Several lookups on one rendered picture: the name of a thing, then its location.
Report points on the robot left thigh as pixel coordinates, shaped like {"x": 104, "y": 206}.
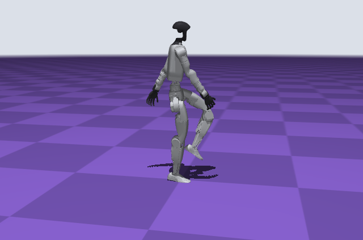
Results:
{"x": 196, "y": 101}

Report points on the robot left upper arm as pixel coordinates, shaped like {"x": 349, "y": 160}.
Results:
{"x": 165, "y": 67}

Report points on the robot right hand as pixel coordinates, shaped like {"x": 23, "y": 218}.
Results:
{"x": 208, "y": 101}

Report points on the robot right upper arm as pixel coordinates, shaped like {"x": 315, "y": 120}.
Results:
{"x": 181, "y": 54}

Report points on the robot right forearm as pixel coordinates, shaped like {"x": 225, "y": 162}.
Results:
{"x": 197, "y": 84}

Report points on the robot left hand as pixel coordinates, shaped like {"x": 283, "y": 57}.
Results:
{"x": 152, "y": 96}

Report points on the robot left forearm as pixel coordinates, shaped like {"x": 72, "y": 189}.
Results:
{"x": 160, "y": 80}

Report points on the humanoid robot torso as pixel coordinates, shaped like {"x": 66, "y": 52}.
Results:
{"x": 175, "y": 73}

